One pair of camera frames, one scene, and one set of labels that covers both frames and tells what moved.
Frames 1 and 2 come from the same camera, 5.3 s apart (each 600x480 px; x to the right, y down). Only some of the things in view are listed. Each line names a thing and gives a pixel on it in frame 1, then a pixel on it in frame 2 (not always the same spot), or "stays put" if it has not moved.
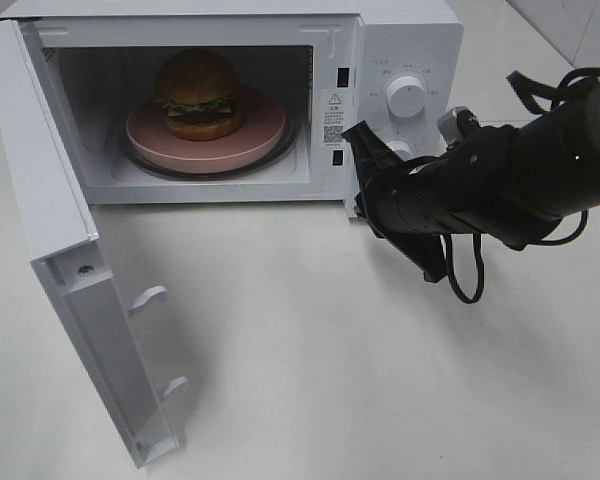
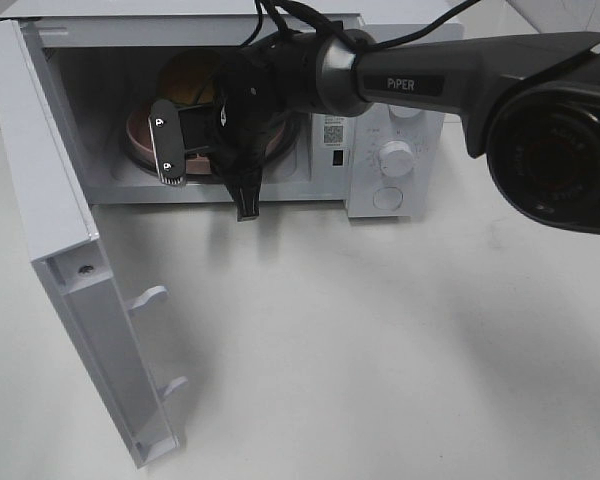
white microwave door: (60, 233) stays put
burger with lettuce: (198, 89) stays put
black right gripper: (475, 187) to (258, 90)
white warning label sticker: (334, 117) stays put
